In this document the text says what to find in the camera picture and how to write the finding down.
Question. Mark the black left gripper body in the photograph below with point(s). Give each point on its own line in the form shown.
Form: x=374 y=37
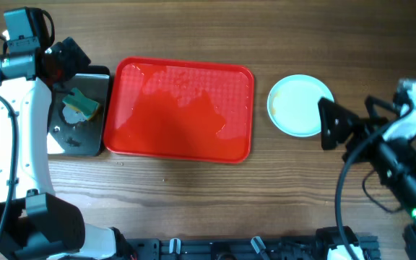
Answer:
x=71 y=62

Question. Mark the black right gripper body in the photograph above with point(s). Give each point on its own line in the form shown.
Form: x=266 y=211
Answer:
x=393 y=158

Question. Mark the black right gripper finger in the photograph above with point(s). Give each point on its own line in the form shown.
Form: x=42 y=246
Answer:
x=372 y=103
x=337 y=123

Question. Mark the green scrubbing sponge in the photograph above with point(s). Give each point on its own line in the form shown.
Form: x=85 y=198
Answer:
x=78 y=102

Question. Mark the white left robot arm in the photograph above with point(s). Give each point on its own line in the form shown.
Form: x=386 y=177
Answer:
x=34 y=222

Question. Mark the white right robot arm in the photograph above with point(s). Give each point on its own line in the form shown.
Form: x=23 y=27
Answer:
x=409 y=231

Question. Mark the red plastic tray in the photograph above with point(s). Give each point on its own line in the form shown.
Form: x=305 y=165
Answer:
x=188 y=110

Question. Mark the black water basin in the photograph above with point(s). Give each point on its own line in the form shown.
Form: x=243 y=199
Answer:
x=70 y=132

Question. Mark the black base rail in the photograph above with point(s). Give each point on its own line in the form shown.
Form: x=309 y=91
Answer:
x=301 y=247

